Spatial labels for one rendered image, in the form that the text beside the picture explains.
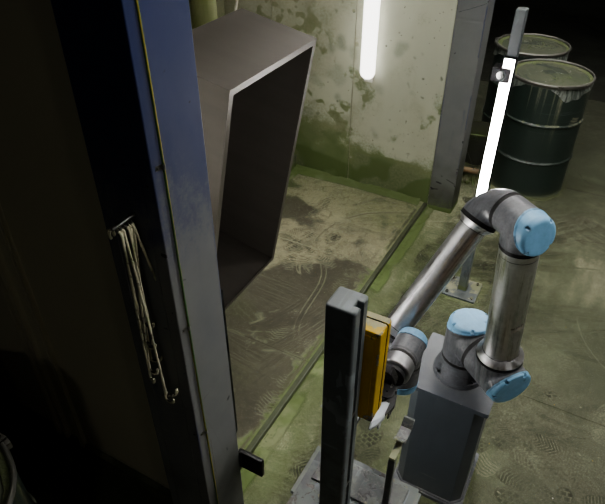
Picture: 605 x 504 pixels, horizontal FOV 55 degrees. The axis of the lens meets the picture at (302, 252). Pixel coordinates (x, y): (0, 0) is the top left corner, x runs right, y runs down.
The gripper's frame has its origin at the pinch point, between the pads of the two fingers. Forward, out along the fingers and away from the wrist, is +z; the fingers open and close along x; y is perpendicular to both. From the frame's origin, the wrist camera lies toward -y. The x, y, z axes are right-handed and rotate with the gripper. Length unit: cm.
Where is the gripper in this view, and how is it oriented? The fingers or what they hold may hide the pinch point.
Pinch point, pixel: (364, 420)
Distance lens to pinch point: 154.5
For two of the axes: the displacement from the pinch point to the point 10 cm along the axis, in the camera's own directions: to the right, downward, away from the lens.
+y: 0.0, 8.0, 6.0
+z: -4.8, 5.2, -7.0
